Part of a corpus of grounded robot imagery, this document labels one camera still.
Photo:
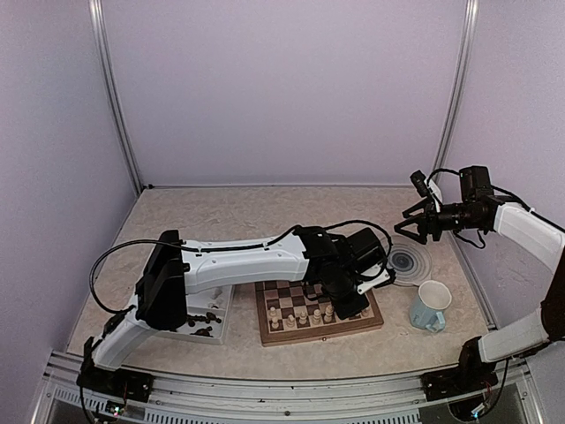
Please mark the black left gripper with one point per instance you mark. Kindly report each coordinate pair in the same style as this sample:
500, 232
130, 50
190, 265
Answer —
345, 312

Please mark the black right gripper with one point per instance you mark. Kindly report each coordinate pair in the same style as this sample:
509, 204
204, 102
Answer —
411, 218

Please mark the white chess queen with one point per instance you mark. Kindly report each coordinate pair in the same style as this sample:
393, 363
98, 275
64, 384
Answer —
328, 314

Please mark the white chess king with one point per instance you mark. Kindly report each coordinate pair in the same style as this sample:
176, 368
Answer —
316, 318

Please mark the white plastic divided tray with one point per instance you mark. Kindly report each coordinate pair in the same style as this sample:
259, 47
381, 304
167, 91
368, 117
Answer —
196, 305

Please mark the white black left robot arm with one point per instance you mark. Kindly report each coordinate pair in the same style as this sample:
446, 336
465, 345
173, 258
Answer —
177, 267

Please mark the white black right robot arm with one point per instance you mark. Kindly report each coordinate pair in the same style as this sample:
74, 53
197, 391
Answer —
534, 261

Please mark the wooden chess board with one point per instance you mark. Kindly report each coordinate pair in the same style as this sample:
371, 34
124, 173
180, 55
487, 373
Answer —
294, 298

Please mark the light chess pieces pile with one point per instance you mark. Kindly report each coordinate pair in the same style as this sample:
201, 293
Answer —
216, 299

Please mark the dark chess pieces pile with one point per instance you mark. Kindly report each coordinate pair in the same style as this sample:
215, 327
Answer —
201, 325

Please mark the blue spiral ceramic plate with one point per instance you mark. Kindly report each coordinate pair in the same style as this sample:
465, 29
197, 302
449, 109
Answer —
411, 262

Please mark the light blue ceramic mug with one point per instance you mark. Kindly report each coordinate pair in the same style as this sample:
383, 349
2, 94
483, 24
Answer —
428, 308

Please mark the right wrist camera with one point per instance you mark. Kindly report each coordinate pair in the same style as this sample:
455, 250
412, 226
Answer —
426, 188

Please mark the rear aluminium frame rail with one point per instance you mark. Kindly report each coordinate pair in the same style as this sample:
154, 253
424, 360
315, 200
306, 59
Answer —
278, 185

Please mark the front aluminium rail base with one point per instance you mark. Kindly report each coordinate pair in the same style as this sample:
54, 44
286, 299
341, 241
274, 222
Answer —
178, 398

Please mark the right aluminium frame post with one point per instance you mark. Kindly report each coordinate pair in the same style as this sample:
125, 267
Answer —
470, 20

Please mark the aluminium frame post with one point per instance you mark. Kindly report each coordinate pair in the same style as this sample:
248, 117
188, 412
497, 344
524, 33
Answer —
470, 20
102, 44

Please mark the left aluminium frame post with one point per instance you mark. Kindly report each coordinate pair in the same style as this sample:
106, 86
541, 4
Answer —
102, 44

